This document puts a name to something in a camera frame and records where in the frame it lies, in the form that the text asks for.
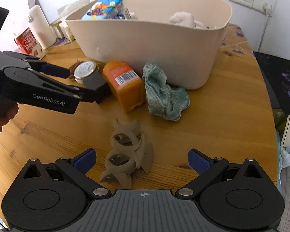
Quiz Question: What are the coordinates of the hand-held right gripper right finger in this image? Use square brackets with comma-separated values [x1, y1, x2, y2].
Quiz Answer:
[175, 148, 267, 197]

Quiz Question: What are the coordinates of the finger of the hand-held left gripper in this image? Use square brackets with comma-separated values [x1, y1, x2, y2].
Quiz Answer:
[3, 51, 71, 79]
[30, 69, 112, 105]

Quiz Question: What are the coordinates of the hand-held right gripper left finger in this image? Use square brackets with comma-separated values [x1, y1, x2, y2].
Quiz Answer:
[18, 148, 113, 197]

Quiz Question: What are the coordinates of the round metal tin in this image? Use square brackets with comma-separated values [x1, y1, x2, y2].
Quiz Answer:
[73, 61, 98, 85]

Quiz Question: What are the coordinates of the grey spiral plastic toy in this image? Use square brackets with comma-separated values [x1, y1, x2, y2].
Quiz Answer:
[99, 119, 155, 189]

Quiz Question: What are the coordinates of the beige plastic tub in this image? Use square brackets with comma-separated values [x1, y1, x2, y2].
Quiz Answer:
[65, 0, 233, 90]

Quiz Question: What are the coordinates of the wooden desktop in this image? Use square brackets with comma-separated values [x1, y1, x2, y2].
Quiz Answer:
[0, 23, 280, 209]

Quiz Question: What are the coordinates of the person's left hand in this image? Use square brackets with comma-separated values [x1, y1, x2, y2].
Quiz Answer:
[0, 100, 19, 133]

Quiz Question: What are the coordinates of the orange plastic bottle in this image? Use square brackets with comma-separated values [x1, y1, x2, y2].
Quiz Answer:
[102, 61, 147, 114]

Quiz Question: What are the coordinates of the red carton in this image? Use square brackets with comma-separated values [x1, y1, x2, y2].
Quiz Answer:
[14, 27, 43, 60]

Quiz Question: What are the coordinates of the white thermos bottle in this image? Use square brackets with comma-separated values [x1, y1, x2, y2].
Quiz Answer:
[27, 4, 57, 50]

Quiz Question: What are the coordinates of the white paper packet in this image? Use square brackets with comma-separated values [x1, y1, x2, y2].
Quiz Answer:
[57, 0, 91, 39]

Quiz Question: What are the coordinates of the green cloth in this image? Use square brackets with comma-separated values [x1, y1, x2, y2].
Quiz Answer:
[142, 62, 191, 122]

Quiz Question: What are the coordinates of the blue tissue pack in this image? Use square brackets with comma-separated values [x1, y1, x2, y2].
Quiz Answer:
[81, 0, 124, 21]

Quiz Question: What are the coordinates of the light blue cloth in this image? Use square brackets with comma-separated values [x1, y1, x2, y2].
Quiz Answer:
[276, 128, 290, 168]

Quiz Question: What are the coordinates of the fluffy pale plush toy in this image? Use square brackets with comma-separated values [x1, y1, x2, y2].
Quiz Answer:
[169, 11, 199, 27]

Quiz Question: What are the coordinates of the black pad with purple print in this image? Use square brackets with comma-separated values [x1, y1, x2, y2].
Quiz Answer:
[253, 51, 290, 117]

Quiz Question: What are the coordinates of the white plug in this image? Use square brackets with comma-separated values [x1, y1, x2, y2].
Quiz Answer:
[262, 2, 274, 17]

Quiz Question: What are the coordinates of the brown hair tie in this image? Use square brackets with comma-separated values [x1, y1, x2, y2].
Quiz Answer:
[69, 59, 82, 79]

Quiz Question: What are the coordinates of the white power cable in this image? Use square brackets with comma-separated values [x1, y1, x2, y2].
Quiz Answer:
[257, 16, 268, 53]

